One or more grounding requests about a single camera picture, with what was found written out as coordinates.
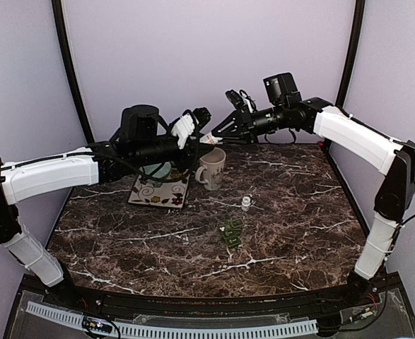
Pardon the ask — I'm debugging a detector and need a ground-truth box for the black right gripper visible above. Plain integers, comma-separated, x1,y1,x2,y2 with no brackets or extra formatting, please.
212,104,287,145

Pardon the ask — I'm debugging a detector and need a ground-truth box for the white pill bottle orange label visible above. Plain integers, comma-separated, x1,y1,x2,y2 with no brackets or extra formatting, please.
199,132,223,145

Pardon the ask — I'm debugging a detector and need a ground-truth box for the green weekly pill organizer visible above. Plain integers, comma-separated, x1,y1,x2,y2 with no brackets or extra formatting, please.
218,218,245,248

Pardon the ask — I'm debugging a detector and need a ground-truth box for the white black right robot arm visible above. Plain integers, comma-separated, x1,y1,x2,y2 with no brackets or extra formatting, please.
202,73,415,307

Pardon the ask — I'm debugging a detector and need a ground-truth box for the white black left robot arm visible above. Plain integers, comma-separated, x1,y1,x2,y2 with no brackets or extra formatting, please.
0,105,211,308

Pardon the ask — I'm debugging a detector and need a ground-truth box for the beige printed ceramic mug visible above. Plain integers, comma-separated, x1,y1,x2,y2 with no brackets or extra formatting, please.
195,148,226,191

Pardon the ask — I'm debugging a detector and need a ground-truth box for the small white pill bottle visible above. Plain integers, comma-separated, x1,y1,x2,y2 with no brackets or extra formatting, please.
240,196,252,212

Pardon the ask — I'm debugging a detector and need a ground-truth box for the floral square ceramic plate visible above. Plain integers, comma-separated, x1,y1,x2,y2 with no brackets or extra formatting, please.
128,176,189,208

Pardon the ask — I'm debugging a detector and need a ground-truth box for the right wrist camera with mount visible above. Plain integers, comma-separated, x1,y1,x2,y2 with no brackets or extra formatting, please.
226,90,257,113

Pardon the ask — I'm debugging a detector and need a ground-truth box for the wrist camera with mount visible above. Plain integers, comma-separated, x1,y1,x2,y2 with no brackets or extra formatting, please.
226,90,257,113
170,107,211,150

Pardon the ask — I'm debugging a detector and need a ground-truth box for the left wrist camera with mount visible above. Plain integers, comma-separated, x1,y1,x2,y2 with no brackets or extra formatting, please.
170,107,211,150

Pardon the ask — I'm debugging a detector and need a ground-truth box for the black right frame post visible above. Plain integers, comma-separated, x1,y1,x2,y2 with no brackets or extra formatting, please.
334,0,366,107

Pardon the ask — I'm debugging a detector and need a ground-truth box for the black frame post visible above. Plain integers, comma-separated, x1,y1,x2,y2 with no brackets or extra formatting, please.
334,0,366,107
51,0,95,144

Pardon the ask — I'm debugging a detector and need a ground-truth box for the black left frame post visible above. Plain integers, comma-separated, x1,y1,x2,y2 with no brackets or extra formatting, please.
51,0,95,144

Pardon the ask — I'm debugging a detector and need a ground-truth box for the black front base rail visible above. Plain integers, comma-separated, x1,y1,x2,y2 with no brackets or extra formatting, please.
19,275,399,321

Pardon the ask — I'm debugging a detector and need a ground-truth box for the white slotted cable duct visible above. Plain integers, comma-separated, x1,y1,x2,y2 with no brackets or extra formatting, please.
25,302,318,338

